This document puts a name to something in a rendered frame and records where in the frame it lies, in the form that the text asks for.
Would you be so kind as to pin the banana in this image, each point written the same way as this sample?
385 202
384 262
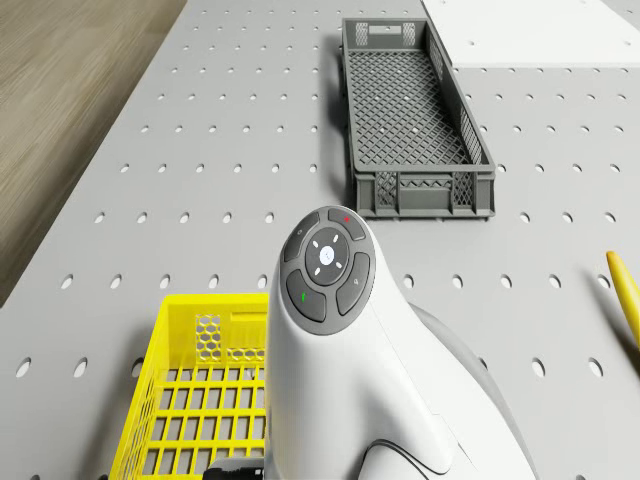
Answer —
627 295

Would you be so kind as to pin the white board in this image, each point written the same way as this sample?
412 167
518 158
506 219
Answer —
530 30

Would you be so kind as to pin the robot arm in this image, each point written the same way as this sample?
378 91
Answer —
340 360

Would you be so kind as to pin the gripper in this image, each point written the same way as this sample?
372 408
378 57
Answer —
232 470

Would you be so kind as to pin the yellow basket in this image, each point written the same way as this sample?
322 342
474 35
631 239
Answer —
175 400

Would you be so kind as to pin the dark grey basket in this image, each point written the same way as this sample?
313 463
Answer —
400 125

